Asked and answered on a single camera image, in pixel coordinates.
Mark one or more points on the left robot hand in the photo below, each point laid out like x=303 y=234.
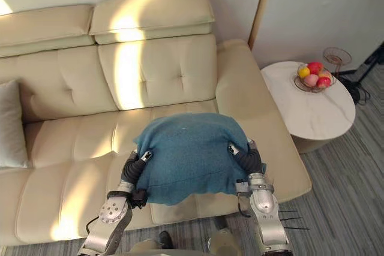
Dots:
x=133 y=169

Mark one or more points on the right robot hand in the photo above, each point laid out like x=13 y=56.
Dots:
x=252 y=160

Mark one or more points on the teal blue fuzzy cushion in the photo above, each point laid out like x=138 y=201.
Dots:
x=192 y=154

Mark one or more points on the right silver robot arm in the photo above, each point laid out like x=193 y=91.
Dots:
x=265 y=208

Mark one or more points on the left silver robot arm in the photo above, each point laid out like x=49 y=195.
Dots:
x=111 y=217

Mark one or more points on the cream leather sofa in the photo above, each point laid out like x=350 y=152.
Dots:
x=90 y=154

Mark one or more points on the white marble oval side table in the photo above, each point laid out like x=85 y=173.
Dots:
x=312 y=112

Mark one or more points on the robot left leg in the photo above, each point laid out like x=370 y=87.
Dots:
x=153 y=245

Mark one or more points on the robot leg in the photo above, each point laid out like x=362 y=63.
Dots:
x=223 y=239
x=153 y=245

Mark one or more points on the robot right leg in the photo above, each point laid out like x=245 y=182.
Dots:
x=223 y=239

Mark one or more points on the pink fruit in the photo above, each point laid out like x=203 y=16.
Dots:
x=311 y=80

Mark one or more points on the yellow fruit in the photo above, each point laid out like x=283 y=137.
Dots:
x=303 y=72

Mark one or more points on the red fruit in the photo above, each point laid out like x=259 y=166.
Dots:
x=314 y=66
x=325 y=82

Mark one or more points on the orange fruit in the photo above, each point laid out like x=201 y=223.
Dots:
x=324 y=74

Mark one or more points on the light grey cushion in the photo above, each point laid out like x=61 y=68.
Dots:
x=9 y=124

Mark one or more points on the black tripod stand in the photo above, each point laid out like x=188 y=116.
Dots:
x=364 y=71

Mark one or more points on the wide cream sofa headrest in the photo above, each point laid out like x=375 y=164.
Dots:
x=150 y=13
x=45 y=28

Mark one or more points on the wooden wall trim strip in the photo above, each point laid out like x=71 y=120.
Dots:
x=261 y=7

